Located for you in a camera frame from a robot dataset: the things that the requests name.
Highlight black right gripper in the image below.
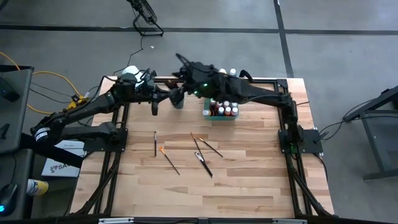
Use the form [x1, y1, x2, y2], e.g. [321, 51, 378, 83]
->
[171, 52, 215, 96]

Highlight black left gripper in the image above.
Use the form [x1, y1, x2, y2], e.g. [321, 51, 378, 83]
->
[139, 81, 175, 116]

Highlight dark green cup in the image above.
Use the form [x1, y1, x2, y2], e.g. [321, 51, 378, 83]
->
[169, 88, 187, 110]

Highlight black paintbrush orange bristles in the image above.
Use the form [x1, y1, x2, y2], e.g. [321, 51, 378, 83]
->
[158, 146, 181, 176]

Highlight thin black paintbrush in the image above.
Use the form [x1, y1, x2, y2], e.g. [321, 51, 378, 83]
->
[190, 132, 205, 160]

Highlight teal translucent plastic bin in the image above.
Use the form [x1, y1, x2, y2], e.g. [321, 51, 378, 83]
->
[203, 98, 239, 121]

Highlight black floor fan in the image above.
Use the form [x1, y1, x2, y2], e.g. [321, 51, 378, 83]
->
[126, 0, 165, 37]

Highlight black paintbrush gold ferrule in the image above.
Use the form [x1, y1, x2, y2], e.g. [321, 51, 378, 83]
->
[197, 136, 224, 158]

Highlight yellow black power plug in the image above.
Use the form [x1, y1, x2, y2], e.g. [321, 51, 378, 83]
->
[67, 94, 88, 110]

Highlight black diagonal beam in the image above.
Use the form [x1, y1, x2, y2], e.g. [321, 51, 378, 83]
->
[20, 133, 91, 169]

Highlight white paper sheet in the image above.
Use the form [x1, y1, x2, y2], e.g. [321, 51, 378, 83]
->
[41, 140, 87, 178]

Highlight grey desk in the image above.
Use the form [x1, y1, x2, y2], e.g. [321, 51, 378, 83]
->
[0, 65, 35, 155]

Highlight black device on desk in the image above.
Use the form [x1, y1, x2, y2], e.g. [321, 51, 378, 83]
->
[0, 77, 21, 103]

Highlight yellow white can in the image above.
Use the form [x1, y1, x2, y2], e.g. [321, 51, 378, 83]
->
[26, 179, 50, 197]

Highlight dark low desk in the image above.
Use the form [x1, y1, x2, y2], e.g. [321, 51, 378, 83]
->
[0, 149, 34, 220]

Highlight black computer mouse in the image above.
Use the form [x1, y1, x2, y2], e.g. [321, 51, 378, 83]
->
[0, 183, 18, 217]

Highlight black fan cable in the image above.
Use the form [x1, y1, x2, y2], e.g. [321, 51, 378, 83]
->
[112, 34, 144, 77]

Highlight black cable loop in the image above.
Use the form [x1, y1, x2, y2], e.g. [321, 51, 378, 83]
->
[238, 69, 254, 82]

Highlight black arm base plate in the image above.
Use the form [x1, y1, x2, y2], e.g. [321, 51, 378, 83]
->
[83, 129, 129, 153]
[278, 129, 324, 155]

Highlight yellow extension cable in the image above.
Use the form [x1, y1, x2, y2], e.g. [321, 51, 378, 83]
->
[0, 51, 82, 115]

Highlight silver metal bracket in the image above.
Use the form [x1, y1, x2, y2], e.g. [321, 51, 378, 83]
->
[98, 217, 134, 224]
[272, 218, 308, 224]

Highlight black metal desk frame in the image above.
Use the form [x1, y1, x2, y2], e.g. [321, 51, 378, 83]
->
[341, 85, 398, 182]

